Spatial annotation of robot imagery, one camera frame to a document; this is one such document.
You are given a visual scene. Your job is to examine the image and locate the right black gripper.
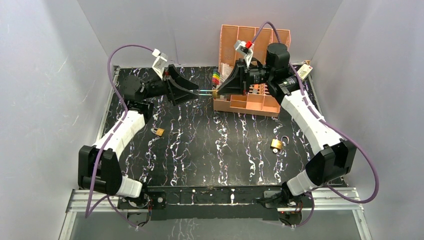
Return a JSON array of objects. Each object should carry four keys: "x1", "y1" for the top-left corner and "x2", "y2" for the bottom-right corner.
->
[{"x1": 216, "y1": 58, "x2": 274, "y2": 96}]

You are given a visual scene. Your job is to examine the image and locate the brass long-shackle padlock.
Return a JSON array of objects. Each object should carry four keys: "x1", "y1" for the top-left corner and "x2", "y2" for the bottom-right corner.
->
[{"x1": 198, "y1": 89, "x2": 220, "y2": 99}]

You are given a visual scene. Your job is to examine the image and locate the brass padlock with keys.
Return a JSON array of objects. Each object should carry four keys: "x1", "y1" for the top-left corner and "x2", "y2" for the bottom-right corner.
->
[{"x1": 151, "y1": 128, "x2": 165, "y2": 137}]

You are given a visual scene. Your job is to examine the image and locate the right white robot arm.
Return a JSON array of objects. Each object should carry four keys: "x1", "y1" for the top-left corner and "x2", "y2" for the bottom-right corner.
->
[{"x1": 215, "y1": 40, "x2": 357, "y2": 207}]

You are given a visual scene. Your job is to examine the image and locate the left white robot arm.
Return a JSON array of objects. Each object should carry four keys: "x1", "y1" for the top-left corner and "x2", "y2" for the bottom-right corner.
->
[{"x1": 77, "y1": 64, "x2": 199, "y2": 208}]

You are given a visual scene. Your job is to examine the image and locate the white card boxes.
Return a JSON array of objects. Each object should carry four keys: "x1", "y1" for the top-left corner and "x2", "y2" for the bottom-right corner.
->
[{"x1": 220, "y1": 62, "x2": 233, "y2": 82}]

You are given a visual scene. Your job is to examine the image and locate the orange plastic file organizer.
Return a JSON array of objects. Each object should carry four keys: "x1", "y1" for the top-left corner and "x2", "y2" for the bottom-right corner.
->
[{"x1": 213, "y1": 24, "x2": 281, "y2": 117}]

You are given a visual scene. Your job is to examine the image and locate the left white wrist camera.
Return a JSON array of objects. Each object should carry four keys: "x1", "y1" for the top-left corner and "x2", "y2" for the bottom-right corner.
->
[{"x1": 152, "y1": 48, "x2": 168, "y2": 80}]

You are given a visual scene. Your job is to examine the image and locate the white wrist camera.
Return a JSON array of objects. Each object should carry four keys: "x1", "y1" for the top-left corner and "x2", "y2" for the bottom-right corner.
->
[
  {"x1": 152, "y1": 48, "x2": 168, "y2": 80},
  {"x1": 234, "y1": 40, "x2": 254, "y2": 68}
]

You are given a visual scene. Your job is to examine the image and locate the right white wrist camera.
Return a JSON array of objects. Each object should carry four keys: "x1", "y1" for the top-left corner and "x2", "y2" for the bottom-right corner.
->
[{"x1": 234, "y1": 40, "x2": 254, "y2": 68}]

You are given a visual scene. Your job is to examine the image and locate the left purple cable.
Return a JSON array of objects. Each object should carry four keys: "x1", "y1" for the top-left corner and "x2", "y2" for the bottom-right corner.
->
[{"x1": 84, "y1": 44, "x2": 157, "y2": 229}]

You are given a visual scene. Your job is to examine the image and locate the purple cable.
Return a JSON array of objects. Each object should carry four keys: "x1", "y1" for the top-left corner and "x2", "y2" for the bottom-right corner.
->
[
  {"x1": 250, "y1": 21, "x2": 380, "y2": 229},
  {"x1": 84, "y1": 44, "x2": 157, "y2": 229}
]

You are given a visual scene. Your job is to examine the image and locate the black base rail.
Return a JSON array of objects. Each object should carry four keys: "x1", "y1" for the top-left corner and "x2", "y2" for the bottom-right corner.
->
[{"x1": 147, "y1": 185, "x2": 284, "y2": 221}]

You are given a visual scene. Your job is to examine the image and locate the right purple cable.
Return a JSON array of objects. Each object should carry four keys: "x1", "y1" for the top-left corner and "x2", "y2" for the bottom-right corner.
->
[{"x1": 250, "y1": 21, "x2": 380, "y2": 229}]

